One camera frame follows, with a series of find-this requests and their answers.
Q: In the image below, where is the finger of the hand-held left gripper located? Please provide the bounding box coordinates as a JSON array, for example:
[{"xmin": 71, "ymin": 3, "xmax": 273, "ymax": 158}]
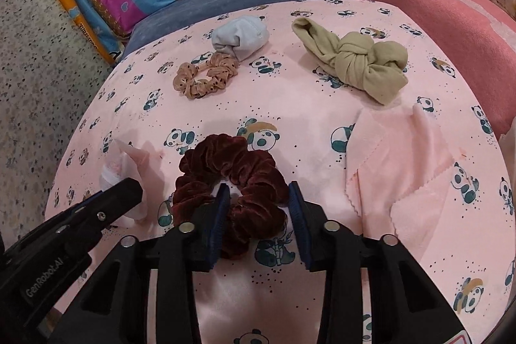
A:
[{"xmin": 6, "ymin": 178, "xmax": 144, "ymax": 250}]

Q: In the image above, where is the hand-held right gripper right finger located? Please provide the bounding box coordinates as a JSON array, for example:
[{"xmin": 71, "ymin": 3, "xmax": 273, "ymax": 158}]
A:
[{"xmin": 287, "ymin": 181, "xmax": 464, "ymax": 344}]

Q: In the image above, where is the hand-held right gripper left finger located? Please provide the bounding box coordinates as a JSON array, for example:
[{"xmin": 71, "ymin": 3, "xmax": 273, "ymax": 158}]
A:
[{"xmin": 48, "ymin": 185, "xmax": 231, "ymax": 344}]

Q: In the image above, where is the white knotted sock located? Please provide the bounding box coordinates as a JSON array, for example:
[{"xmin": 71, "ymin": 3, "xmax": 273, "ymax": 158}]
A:
[{"xmin": 100, "ymin": 138, "xmax": 162, "ymax": 228}]

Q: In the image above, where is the dark red velvet scrunchie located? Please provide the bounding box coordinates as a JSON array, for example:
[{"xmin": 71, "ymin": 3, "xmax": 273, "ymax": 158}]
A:
[{"xmin": 173, "ymin": 133, "xmax": 289, "ymax": 261}]

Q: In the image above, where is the plain pink cloth piece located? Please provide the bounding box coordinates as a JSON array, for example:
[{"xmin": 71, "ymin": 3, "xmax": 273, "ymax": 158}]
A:
[{"xmin": 344, "ymin": 104, "xmax": 462, "ymax": 232}]

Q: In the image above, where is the pink panda print tablecloth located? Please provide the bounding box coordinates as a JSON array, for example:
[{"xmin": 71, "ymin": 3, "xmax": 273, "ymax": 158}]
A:
[{"xmin": 44, "ymin": 0, "xmax": 516, "ymax": 344}]

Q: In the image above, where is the beige dotted scrunchie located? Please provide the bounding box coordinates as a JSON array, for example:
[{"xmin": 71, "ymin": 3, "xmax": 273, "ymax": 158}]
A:
[{"xmin": 173, "ymin": 53, "xmax": 239, "ymax": 100}]

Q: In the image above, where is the beige knotted stocking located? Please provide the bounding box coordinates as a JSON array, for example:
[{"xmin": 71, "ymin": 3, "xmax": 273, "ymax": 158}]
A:
[{"xmin": 292, "ymin": 17, "xmax": 410, "ymax": 105}]

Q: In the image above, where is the light blue rolled sock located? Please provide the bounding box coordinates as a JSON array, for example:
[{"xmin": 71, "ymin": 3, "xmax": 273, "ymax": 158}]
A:
[{"xmin": 212, "ymin": 15, "xmax": 270, "ymax": 58}]

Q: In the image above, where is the pink blanket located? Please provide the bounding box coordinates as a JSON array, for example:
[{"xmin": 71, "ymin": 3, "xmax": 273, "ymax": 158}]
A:
[{"xmin": 267, "ymin": 0, "xmax": 516, "ymax": 143}]

